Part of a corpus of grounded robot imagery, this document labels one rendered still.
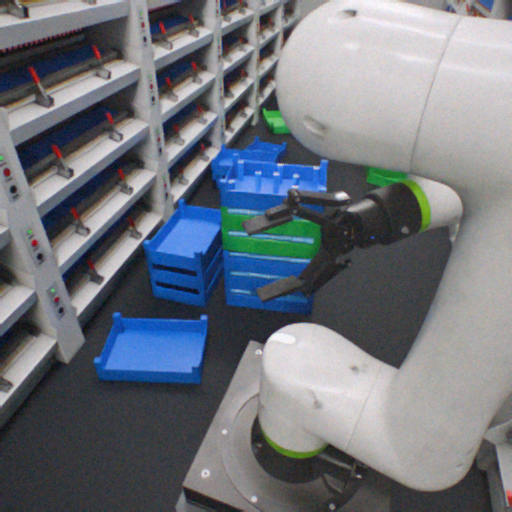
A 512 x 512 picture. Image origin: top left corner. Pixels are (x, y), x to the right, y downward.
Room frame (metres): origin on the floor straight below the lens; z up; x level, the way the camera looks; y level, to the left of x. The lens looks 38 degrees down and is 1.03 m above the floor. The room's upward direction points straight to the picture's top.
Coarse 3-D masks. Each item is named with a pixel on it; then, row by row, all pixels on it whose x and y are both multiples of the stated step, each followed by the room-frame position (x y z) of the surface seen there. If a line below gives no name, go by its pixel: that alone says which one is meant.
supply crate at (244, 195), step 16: (272, 176) 1.23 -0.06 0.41; (288, 176) 1.22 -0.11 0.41; (304, 176) 1.21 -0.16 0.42; (320, 176) 1.19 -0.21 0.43; (224, 192) 1.05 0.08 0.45; (240, 192) 1.04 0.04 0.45; (256, 192) 1.04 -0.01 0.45; (272, 192) 1.13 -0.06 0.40; (256, 208) 1.04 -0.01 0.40; (320, 208) 1.01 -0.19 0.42
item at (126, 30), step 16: (144, 0) 1.55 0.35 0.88; (128, 16) 1.47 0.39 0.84; (144, 16) 1.54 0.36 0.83; (112, 32) 1.49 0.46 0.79; (128, 32) 1.48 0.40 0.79; (144, 48) 1.51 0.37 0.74; (144, 64) 1.50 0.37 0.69; (144, 80) 1.48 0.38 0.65; (128, 96) 1.49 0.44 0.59; (144, 96) 1.47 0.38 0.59; (160, 112) 1.56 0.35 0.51; (160, 128) 1.54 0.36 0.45; (144, 144) 1.48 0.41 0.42; (160, 160) 1.51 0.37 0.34; (160, 176) 1.50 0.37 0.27; (160, 192) 1.48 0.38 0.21
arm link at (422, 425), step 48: (480, 48) 0.27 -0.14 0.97; (432, 96) 0.26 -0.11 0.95; (480, 96) 0.25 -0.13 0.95; (432, 144) 0.26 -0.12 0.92; (480, 144) 0.24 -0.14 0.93; (480, 192) 0.25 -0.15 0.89; (480, 240) 0.25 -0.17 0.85; (480, 288) 0.24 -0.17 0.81; (432, 336) 0.26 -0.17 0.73; (480, 336) 0.23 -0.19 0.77; (384, 384) 0.31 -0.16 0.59; (432, 384) 0.24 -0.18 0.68; (480, 384) 0.22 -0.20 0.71; (384, 432) 0.26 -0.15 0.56; (432, 432) 0.23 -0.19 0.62; (480, 432) 0.23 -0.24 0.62; (432, 480) 0.22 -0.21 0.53
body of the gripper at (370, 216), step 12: (360, 204) 0.57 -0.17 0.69; (372, 204) 0.56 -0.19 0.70; (348, 216) 0.54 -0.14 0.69; (360, 216) 0.54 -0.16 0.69; (372, 216) 0.54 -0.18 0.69; (324, 228) 0.54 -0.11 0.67; (348, 228) 0.54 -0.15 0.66; (360, 228) 0.54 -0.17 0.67; (372, 228) 0.53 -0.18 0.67; (384, 228) 0.53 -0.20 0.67; (324, 240) 0.54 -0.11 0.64; (336, 240) 0.53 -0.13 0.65; (348, 240) 0.54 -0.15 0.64; (360, 240) 0.54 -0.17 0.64; (372, 240) 0.53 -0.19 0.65; (348, 252) 0.54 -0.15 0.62
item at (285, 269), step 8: (224, 256) 1.05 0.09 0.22; (224, 264) 1.05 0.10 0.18; (232, 264) 1.05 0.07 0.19; (240, 264) 1.05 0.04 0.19; (248, 264) 1.04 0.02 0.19; (256, 264) 1.04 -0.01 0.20; (264, 264) 1.03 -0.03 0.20; (272, 264) 1.03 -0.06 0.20; (280, 264) 1.02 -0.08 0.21; (288, 264) 1.02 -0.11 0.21; (296, 264) 1.01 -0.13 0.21; (304, 264) 1.01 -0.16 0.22; (256, 272) 1.04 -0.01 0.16; (264, 272) 1.03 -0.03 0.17; (272, 272) 1.03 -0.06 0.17; (280, 272) 1.02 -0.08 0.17; (288, 272) 1.02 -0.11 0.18; (296, 272) 1.01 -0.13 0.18
